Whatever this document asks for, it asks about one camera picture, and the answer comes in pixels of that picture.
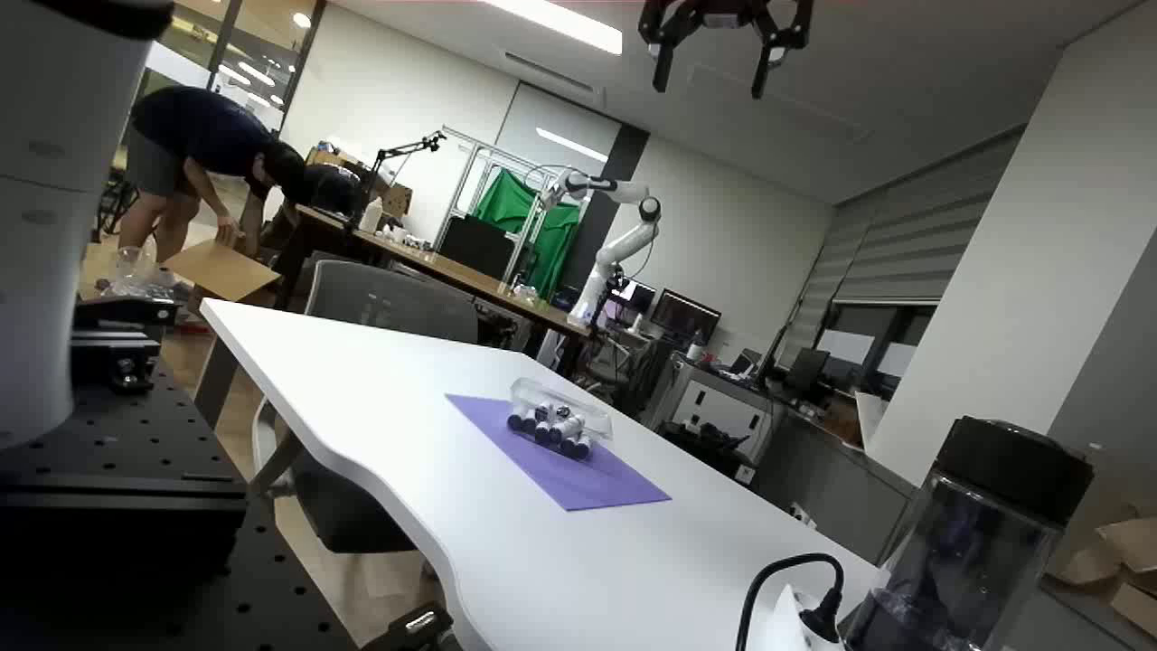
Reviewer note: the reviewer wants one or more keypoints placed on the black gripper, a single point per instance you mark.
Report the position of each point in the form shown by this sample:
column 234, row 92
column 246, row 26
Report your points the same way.
column 729, row 9

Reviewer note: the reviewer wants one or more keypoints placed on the small dark object cluster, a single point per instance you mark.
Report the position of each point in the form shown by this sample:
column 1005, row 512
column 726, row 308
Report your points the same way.
column 558, row 402

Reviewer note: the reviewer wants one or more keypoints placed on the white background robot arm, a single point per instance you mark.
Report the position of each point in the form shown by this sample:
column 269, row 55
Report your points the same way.
column 618, row 249

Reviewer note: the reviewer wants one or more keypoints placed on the long ceiling light panel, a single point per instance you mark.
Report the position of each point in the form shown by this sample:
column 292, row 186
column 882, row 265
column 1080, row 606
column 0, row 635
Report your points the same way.
column 562, row 22

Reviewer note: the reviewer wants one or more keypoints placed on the green cloth backdrop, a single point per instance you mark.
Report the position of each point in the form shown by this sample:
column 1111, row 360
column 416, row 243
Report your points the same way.
column 528, row 222

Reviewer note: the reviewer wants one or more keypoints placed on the dark desktop monitor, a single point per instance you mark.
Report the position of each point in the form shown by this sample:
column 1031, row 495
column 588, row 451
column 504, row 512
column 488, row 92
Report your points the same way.
column 687, row 320

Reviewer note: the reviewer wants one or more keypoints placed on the gray window blinds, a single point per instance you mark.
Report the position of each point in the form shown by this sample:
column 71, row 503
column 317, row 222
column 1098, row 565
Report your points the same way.
column 916, row 240

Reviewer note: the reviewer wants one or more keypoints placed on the long wooden desk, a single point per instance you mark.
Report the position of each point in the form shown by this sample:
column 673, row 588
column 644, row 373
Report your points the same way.
column 457, row 278

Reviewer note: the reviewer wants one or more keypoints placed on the white computer case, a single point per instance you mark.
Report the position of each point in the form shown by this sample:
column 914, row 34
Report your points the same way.
column 722, row 409

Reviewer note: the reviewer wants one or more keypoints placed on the small white item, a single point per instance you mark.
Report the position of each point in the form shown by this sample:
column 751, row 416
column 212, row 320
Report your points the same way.
column 553, row 420

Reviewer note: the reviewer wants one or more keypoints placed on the person in all-black clothing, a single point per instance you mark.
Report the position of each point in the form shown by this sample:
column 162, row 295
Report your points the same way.
column 335, row 189

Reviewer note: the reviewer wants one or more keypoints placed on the dark round item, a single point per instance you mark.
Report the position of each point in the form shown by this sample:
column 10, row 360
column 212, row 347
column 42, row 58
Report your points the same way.
column 522, row 420
column 577, row 442

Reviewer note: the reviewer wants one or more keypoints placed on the gray office chair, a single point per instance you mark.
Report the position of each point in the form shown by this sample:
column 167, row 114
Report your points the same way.
column 386, row 301

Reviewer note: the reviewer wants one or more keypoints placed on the purple rectangular mat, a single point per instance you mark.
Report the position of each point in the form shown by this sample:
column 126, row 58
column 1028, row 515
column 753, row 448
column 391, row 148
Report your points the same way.
column 567, row 476

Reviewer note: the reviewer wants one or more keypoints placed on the person in dark t-shirt and shorts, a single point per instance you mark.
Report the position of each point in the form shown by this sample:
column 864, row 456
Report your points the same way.
column 200, row 127

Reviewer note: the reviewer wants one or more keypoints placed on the brown cardboard box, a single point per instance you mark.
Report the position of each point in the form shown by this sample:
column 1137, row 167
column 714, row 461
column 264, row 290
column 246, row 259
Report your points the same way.
column 222, row 271

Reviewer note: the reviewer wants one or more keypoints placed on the clear jar with black lid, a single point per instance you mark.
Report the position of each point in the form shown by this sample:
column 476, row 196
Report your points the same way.
column 964, row 543

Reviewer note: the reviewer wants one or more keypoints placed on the brown cardboard pieces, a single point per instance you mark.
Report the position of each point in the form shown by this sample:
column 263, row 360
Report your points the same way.
column 1121, row 565

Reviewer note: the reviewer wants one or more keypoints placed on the black equipment box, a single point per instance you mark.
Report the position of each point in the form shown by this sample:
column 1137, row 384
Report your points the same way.
column 122, row 347

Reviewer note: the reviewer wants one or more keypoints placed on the black perforated breadboard table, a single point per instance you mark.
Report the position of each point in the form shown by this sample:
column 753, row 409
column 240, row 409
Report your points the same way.
column 133, row 482

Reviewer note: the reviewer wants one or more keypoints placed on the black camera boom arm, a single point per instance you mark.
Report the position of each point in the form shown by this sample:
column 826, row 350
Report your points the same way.
column 410, row 148

